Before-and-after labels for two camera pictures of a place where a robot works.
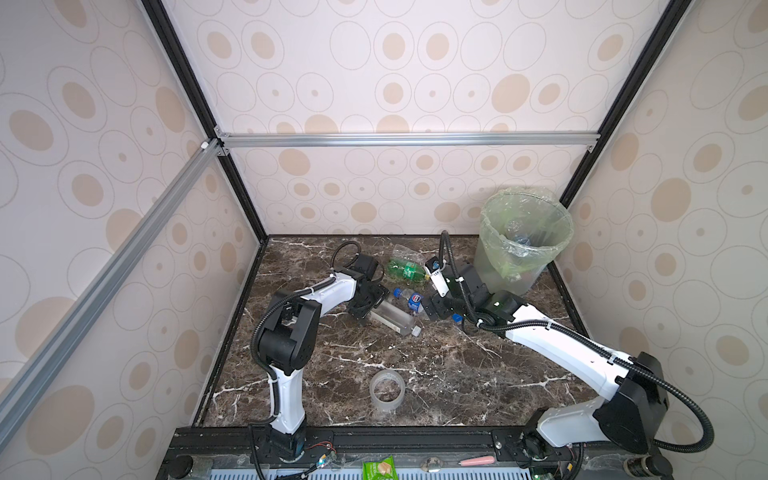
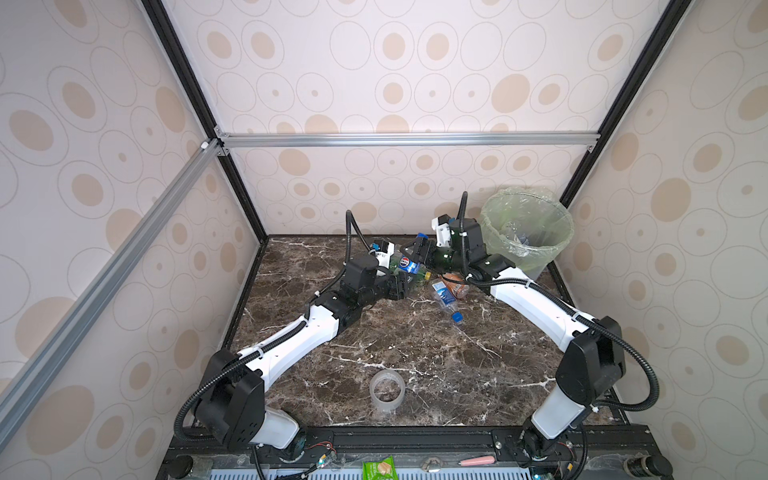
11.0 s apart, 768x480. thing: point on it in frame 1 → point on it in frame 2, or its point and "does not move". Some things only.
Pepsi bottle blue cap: [414, 299] → [406, 264]
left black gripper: [379, 293] → [391, 280]
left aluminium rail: [17, 384] does not move
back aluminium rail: [306, 140] does not move
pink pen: [478, 461] does not move
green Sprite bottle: [406, 270] does not move
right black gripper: [436, 302] → [428, 258]
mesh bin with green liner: [519, 229] does not move
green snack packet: [379, 469] does not move
